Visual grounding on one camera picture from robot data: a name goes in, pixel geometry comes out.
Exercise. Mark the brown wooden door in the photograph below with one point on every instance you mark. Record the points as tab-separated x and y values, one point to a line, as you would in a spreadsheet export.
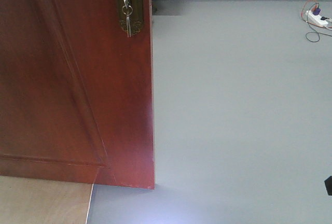
76	94

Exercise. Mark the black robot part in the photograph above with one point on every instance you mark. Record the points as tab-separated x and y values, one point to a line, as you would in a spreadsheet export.
328	185

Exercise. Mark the silver keys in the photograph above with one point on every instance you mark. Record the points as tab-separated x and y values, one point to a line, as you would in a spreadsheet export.
127	10

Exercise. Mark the white power strip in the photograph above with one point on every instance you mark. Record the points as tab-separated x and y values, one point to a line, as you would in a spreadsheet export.
313	17

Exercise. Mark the plywood floor panel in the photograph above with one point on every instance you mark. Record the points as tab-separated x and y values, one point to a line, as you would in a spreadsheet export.
26	200

